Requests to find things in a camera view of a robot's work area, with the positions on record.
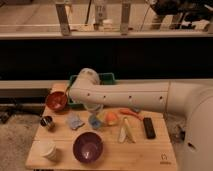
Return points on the orange fruit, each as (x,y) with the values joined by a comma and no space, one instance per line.
(111,118)

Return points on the wooden spoon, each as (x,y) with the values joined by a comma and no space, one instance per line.
(66,90)

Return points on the white stacked cups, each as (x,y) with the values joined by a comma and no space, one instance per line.
(47,149)

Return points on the black remote control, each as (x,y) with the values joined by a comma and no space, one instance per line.
(149,129)

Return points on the light blue towel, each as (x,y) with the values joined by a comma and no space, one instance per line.
(74,122)

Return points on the metal can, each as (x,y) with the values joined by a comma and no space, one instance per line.
(47,122)

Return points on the orange carrot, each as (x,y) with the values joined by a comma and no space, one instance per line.
(126,111)

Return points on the blue cup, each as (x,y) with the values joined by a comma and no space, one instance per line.
(94,122)

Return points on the purple bowl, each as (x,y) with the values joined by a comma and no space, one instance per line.
(88,147)

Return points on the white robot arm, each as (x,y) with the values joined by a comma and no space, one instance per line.
(192,100)

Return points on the red bowl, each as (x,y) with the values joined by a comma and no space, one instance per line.
(56,101)

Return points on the yellow banana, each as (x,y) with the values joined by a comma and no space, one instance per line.
(128,130)

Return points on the green plastic tray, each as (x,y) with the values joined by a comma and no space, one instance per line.
(104,79)

